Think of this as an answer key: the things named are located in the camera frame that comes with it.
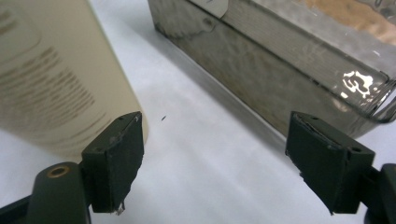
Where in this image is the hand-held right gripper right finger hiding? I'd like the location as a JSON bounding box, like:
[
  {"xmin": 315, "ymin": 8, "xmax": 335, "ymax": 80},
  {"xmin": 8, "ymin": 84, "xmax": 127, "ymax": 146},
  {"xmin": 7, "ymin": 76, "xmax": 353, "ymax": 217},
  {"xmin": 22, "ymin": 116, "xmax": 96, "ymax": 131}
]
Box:
[{"xmin": 285, "ymin": 111, "xmax": 376, "ymax": 217}]

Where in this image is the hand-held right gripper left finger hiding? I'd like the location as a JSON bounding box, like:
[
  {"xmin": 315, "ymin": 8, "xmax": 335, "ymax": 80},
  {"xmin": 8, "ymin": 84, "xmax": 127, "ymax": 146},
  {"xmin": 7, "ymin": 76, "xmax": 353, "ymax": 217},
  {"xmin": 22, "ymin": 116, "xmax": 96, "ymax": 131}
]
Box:
[{"xmin": 81, "ymin": 111, "xmax": 145, "ymax": 216}]

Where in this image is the metal mesh basket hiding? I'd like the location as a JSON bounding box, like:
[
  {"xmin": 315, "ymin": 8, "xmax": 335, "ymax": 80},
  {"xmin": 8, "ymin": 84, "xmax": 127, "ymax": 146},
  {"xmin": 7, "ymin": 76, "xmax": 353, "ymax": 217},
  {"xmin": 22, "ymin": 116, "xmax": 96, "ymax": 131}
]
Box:
[{"xmin": 148, "ymin": 0, "xmax": 396, "ymax": 139}]

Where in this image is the cream pump bottle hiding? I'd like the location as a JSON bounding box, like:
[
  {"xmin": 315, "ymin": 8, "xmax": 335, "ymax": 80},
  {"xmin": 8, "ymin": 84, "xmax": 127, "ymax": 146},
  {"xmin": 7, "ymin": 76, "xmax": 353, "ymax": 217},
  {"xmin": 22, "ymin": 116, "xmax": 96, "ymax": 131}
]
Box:
[{"xmin": 0, "ymin": 0, "xmax": 149, "ymax": 162}]

